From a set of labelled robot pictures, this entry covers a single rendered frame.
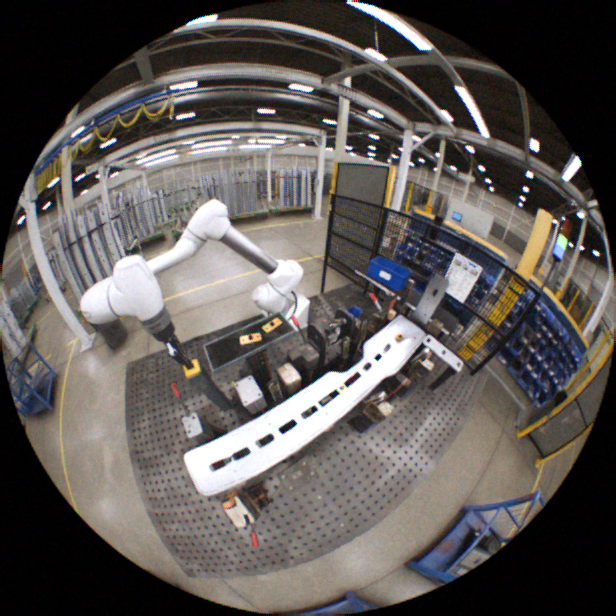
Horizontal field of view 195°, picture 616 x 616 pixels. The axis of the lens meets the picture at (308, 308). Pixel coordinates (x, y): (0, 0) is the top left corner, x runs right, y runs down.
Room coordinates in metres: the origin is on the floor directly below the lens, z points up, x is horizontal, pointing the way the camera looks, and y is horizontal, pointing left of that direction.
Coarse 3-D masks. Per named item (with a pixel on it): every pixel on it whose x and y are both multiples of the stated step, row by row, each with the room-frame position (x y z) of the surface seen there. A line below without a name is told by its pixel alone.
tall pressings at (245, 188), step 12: (228, 168) 6.61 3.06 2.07; (228, 180) 6.57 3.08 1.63; (240, 180) 7.20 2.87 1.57; (252, 180) 7.25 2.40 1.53; (228, 192) 6.54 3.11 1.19; (240, 192) 6.92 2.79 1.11; (252, 192) 7.23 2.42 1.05; (228, 204) 6.64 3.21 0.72; (240, 204) 6.93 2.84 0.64; (252, 204) 7.18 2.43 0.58
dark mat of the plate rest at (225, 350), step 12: (264, 324) 0.51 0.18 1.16; (288, 324) 0.52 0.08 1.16; (228, 336) 0.42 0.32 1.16; (240, 336) 0.43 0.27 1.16; (264, 336) 0.44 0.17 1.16; (276, 336) 0.45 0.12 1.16; (216, 348) 0.36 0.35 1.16; (228, 348) 0.36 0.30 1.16; (240, 348) 0.37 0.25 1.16; (252, 348) 0.38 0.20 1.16; (216, 360) 0.30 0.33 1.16; (228, 360) 0.31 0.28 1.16
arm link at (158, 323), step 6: (162, 312) 0.26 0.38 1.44; (168, 312) 0.28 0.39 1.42; (156, 318) 0.24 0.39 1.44; (162, 318) 0.25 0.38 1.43; (168, 318) 0.27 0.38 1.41; (144, 324) 0.21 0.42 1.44; (150, 324) 0.22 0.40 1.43; (156, 324) 0.23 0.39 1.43; (162, 324) 0.24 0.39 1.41; (168, 324) 0.26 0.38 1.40; (150, 330) 0.22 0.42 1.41; (156, 330) 0.22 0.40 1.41; (162, 330) 0.23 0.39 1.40
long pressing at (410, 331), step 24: (384, 336) 0.61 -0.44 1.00; (408, 336) 0.62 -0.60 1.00; (384, 360) 0.46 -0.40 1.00; (312, 384) 0.32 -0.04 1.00; (360, 384) 0.33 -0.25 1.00; (288, 408) 0.21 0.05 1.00; (336, 408) 0.22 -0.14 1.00; (240, 432) 0.09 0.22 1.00; (264, 432) 0.10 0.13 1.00; (288, 432) 0.11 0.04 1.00; (312, 432) 0.12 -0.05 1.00; (192, 456) -0.06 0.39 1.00; (216, 456) -0.03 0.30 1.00; (264, 456) 0.01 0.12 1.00; (216, 480) -0.12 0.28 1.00; (240, 480) -0.09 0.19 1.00
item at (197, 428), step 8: (192, 416) 0.10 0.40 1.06; (200, 416) 0.11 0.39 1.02; (184, 424) 0.06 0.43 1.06; (192, 424) 0.07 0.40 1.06; (200, 424) 0.07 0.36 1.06; (208, 424) 0.10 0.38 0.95; (192, 432) 0.04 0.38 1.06; (200, 432) 0.05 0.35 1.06; (208, 432) 0.06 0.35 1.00; (216, 432) 0.08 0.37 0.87; (224, 432) 0.10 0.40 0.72; (200, 440) 0.02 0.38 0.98; (208, 440) 0.03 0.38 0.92
